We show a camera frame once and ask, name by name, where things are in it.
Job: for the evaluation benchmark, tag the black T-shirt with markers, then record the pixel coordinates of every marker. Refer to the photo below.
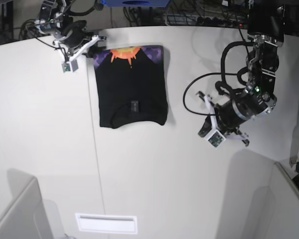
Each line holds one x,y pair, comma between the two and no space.
131,85

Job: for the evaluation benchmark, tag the white partition panel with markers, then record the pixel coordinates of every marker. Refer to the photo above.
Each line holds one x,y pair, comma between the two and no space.
279,209
25,217

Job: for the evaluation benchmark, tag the black power strip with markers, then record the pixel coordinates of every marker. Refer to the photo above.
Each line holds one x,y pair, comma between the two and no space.
217,22

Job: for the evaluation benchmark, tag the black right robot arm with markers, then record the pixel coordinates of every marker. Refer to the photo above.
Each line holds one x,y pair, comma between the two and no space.
57,14

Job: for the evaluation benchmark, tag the white right partition panel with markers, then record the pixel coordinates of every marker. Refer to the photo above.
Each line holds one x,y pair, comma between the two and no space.
279,209

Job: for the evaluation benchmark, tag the blue box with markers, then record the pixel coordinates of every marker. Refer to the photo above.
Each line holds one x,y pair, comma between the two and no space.
146,3

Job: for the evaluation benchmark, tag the white left partition panel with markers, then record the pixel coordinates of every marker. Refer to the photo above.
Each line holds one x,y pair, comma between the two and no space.
25,217

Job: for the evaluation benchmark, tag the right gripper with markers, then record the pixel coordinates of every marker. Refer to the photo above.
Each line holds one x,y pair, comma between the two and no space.
74,40

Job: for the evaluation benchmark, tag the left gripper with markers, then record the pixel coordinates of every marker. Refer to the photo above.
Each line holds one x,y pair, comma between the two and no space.
222,124

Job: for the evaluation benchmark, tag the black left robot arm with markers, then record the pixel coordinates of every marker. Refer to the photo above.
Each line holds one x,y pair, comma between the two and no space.
256,98

